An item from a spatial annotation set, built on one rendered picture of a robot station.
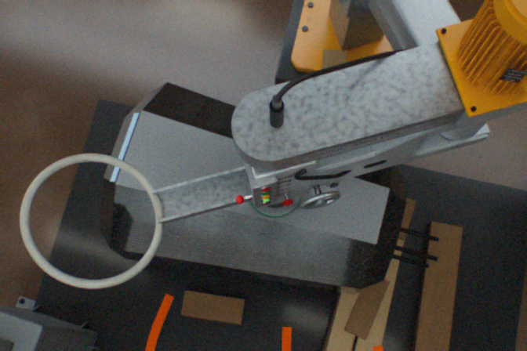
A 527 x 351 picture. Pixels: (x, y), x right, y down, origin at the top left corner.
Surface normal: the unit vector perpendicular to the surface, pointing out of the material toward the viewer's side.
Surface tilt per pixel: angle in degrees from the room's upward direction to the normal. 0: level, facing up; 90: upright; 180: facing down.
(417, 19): 0
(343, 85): 0
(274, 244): 45
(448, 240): 0
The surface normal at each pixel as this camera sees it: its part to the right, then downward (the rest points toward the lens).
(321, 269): -0.17, 0.48
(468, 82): -0.01, -0.25
